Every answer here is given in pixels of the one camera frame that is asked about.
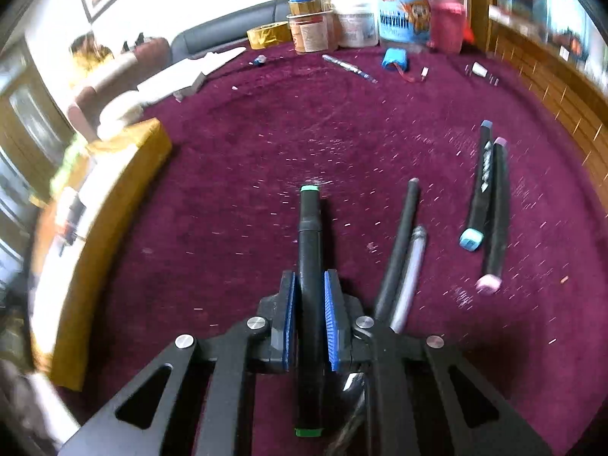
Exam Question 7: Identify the black marker green caps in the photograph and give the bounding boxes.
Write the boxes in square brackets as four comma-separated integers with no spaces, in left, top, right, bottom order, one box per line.
[293,184,326,438]

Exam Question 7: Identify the blue label plastic jar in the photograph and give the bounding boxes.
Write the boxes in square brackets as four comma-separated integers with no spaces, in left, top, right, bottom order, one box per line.
[374,0,434,48]

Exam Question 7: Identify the blue battery pack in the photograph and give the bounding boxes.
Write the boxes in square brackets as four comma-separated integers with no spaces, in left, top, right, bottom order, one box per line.
[381,47,431,82]

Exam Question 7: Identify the round white rice cake pack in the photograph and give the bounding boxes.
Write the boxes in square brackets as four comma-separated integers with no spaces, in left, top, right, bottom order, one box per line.
[97,92,146,138]

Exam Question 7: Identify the black leather sofa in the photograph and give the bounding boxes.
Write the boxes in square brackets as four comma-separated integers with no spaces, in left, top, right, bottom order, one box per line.
[170,0,291,60]

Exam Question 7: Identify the jar with blue red lid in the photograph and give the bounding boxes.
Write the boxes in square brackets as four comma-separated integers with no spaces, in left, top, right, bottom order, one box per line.
[288,0,322,17]

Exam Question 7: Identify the grey pen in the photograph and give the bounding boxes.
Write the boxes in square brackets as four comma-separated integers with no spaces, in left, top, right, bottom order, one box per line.
[389,225,428,336]

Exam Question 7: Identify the black marker blue caps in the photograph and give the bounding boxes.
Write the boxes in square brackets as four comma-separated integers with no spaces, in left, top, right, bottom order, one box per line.
[458,120,495,252]

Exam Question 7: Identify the wooden cabinet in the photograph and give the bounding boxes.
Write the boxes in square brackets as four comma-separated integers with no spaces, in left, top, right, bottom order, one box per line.
[468,0,608,229]

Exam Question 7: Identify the black pen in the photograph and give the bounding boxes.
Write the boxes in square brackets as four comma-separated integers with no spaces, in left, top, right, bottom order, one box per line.
[373,178,422,325]

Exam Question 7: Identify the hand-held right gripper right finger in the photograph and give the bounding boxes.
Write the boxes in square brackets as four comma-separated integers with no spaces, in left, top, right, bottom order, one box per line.
[324,271,552,456]

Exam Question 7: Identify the yellow tape roll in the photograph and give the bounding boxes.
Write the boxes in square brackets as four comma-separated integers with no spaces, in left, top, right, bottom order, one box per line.
[246,22,291,51]

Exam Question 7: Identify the pink plastic bottle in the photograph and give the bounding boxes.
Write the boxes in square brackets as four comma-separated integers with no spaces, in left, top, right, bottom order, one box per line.
[429,0,466,54]

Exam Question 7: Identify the silver blue pen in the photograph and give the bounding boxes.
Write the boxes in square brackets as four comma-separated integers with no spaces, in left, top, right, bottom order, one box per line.
[322,54,379,84]

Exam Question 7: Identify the black marker pink caps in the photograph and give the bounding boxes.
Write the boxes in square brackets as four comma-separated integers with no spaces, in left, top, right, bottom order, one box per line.
[476,137,510,294]

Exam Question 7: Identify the orange label plastic jar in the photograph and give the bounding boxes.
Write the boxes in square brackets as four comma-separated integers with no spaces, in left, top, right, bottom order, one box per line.
[287,11,339,54]

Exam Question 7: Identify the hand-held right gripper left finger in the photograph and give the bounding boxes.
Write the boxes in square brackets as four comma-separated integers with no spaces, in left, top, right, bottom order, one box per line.
[59,271,298,456]

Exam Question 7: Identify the white plastic tub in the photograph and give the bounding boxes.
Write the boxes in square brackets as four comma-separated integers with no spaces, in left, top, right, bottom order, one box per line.
[330,0,381,49]

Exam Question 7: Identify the yellow taped white box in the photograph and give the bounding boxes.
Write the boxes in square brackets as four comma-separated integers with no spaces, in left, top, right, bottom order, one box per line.
[27,119,173,389]

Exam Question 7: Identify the white paper booklet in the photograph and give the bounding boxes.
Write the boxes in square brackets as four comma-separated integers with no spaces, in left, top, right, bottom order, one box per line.
[135,46,248,103]

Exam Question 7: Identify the brown armchair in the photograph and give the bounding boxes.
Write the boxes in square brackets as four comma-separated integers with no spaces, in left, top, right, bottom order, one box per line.
[66,35,172,136]

